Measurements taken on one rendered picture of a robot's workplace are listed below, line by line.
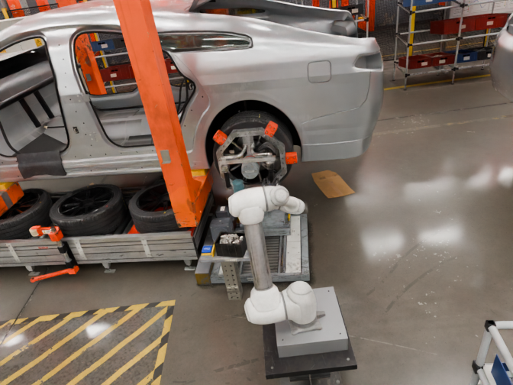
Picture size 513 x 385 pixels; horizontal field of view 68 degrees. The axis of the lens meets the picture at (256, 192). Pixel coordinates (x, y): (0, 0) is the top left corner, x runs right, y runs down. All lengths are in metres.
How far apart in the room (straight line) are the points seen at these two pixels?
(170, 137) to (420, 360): 2.13
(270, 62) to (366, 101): 0.78
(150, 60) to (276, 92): 0.98
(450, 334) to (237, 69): 2.33
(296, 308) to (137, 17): 1.86
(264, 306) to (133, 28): 1.75
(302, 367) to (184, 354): 0.92
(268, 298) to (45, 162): 2.52
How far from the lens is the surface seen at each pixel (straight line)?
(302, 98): 3.00
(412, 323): 2.93
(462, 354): 2.85
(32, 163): 3.98
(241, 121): 3.01
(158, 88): 2.57
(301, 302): 2.14
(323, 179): 4.41
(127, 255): 3.52
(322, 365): 2.31
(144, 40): 2.52
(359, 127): 3.13
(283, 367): 2.31
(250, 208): 1.96
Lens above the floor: 2.21
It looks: 31 degrees down
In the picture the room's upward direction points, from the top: 8 degrees counter-clockwise
